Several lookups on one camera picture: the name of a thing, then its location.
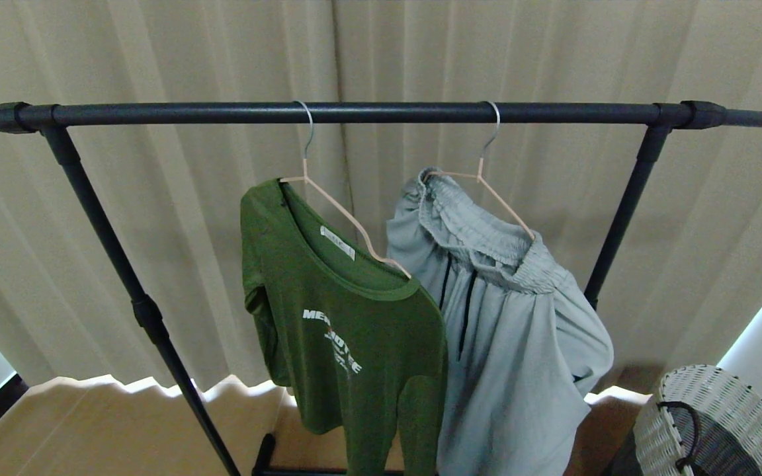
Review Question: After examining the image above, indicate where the pink clothes hanger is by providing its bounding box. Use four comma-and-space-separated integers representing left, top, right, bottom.
279, 100, 413, 279
423, 100, 536, 241

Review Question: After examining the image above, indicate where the green printed T-shirt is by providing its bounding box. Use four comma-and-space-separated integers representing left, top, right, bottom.
240, 178, 449, 476

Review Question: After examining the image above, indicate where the pale grey garment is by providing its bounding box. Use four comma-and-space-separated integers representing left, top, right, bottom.
386, 167, 615, 476

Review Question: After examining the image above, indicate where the black clothes rack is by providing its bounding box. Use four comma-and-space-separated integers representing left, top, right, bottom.
0, 100, 762, 476

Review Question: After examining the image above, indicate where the white laundry basket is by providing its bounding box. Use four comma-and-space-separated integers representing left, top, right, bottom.
603, 364, 762, 476

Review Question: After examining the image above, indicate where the beige curtain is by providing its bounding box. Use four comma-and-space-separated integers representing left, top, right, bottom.
0, 0, 762, 397

